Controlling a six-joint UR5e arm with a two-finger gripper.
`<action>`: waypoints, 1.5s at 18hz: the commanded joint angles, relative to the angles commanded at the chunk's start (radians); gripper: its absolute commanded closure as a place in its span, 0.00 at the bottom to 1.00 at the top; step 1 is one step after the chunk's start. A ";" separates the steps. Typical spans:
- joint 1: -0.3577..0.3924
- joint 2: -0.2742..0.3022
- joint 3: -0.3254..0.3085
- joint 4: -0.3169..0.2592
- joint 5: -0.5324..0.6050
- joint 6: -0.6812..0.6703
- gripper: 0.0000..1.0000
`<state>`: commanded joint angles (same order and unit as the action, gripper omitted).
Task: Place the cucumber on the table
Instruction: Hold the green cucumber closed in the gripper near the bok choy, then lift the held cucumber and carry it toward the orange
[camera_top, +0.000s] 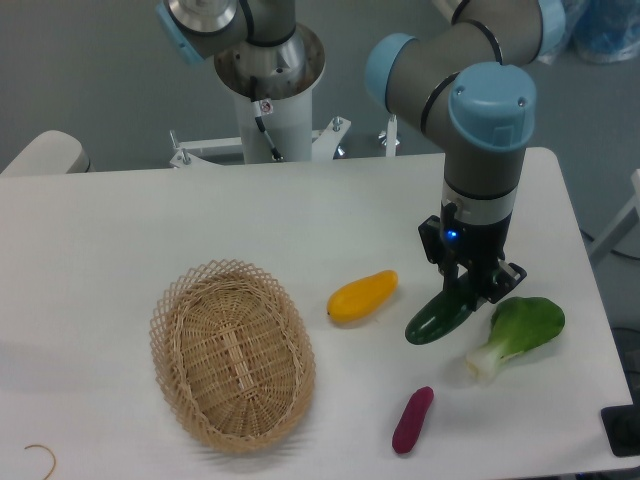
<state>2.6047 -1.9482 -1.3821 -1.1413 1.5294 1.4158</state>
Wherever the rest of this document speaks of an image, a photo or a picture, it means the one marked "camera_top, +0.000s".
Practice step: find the woven wicker basket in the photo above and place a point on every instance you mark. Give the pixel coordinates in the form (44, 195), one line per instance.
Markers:
(232, 356)

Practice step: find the green cucumber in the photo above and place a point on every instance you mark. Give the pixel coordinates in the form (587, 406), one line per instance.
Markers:
(443, 314)

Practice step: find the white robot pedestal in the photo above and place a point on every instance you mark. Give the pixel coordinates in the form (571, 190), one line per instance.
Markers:
(271, 88)

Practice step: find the white frame at right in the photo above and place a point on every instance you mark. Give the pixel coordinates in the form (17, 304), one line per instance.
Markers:
(621, 224)

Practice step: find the blue plastic bag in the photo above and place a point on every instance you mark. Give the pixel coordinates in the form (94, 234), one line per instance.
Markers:
(601, 32)

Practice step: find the yellow mango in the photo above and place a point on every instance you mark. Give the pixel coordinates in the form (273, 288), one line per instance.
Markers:
(361, 297)

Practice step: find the black box at table edge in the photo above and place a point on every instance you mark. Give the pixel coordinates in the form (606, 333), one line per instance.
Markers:
(621, 425)

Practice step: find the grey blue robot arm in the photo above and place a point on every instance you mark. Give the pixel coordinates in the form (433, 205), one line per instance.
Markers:
(466, 91)

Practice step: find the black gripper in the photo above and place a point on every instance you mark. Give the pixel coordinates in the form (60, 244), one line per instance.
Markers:
(452, 239)

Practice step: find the white chair armrest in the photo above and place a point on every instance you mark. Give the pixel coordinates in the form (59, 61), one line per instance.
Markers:
(50, 153)

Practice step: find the purple sweet potato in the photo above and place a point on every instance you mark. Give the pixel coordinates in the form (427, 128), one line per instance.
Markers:
(409, 427)

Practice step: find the green bok choy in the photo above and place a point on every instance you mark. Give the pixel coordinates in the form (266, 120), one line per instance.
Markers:
(517, 326)

